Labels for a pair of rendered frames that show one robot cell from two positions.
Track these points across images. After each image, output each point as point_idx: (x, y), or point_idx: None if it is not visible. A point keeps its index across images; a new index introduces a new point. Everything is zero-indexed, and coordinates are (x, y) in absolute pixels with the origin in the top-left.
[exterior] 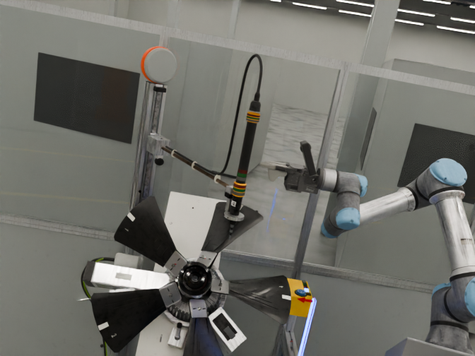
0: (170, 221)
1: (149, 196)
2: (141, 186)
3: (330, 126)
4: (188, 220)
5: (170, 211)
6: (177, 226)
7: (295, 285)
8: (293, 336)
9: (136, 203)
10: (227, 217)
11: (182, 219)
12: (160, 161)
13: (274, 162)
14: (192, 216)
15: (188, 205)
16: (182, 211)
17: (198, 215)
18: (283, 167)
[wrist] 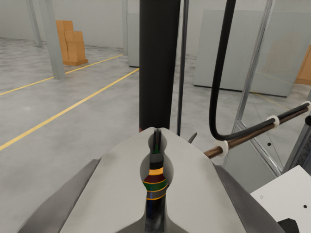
0: (263, 195)
1: (309, 165)
2: (302, 147)
3: None
4: (281, 214)
5: (274, 185)
6: (264, 207)
7: None
8: None
9: (289, 162)
10: None
11: (276, 205)
12: (309, 119)
13: (170, 160)
14: (292, 215)
15: (302, 197)
16: (287, 198)
17: (303, 223)
18: (53, 196)
